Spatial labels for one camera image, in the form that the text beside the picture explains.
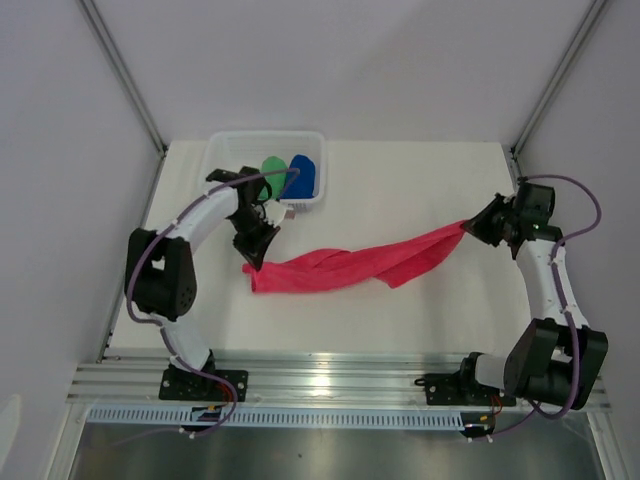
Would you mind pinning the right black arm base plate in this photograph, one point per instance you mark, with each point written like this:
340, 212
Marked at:
461, 388

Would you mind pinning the green towel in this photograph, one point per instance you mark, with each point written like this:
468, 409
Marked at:
276, 177

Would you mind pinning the aluminium rail frame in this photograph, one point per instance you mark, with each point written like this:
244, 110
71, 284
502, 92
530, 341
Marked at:
276, 379

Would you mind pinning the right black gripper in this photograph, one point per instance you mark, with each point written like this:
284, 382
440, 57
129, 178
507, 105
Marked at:
477, 225

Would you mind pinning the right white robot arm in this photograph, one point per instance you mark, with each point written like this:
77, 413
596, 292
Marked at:
556, 361

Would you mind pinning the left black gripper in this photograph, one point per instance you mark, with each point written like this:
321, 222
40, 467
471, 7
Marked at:
256, 249

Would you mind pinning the white slotted cable duct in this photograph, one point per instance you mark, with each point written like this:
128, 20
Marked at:
279, 417

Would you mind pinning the right aluminium corner post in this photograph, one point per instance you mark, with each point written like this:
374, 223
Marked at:
577, 44

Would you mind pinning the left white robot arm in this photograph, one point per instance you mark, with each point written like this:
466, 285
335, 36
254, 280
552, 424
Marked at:
160, 279

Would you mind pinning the left aluminium corner post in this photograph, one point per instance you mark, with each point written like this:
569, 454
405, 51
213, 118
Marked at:
118, 65

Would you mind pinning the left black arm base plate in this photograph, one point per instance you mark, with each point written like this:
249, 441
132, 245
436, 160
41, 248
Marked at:
180, 385

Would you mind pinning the aluminium corner post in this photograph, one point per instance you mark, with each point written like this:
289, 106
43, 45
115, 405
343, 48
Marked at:
577, 44
118, 65

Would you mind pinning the blue towel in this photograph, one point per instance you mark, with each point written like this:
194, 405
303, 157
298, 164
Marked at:
300, 185

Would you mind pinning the white plastic basket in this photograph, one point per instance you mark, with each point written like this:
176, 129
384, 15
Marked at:
303, 150

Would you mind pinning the pink towel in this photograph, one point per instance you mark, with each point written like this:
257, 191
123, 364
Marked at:
327, 270

